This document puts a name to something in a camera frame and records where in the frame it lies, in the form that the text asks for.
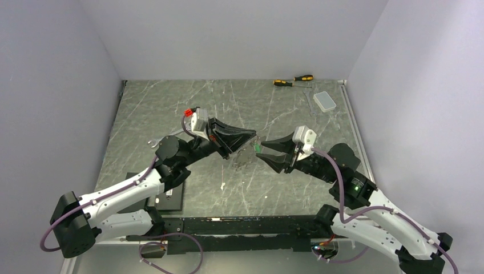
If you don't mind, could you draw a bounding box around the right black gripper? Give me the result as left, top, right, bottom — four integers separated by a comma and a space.
255, 131, 336, 183

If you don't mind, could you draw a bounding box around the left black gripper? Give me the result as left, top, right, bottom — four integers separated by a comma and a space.
180, 117, 256, 167

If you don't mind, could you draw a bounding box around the key with green tag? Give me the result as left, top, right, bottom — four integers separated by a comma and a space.
253, 143, 261, 153

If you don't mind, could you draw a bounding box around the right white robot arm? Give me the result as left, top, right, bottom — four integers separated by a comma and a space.
257, 128, 458, 273

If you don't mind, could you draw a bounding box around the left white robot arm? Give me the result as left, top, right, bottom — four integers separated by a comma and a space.
40, 115, 256, 259

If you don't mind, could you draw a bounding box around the small silver wrench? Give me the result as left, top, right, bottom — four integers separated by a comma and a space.
303, 90, 317, 116

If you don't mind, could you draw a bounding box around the clear plastic box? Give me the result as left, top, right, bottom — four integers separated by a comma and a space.
313, 91, 336, 113

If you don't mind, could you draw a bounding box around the yellow black screwdriver lower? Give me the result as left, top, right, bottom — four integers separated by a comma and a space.
273, 79, 312, 88

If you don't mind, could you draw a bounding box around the large silver wrench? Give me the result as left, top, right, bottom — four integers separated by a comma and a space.
147, 128, 184, 148

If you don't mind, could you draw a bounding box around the orange black screwdriver upper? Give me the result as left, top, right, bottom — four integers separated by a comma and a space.
292, 74, 314, 82

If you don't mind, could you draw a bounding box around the black flat box near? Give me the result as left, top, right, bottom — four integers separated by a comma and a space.
155, 183, 185, 212

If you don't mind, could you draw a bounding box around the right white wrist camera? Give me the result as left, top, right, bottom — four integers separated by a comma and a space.
292, 126, 317, 158

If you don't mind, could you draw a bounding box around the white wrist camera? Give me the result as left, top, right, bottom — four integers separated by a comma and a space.
292, 126, 317, 158
191, 108, 209, 140

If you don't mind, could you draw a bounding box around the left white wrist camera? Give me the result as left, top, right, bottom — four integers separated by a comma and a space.
191, 108, 209, 140

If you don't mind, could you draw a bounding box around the aluminium frame rail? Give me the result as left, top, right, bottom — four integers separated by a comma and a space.
337, 80, 374, 181

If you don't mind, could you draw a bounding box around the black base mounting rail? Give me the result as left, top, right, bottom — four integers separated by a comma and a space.
126, 215, 333, 255

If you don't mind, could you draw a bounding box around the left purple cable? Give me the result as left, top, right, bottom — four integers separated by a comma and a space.
39, 111, 205, 274

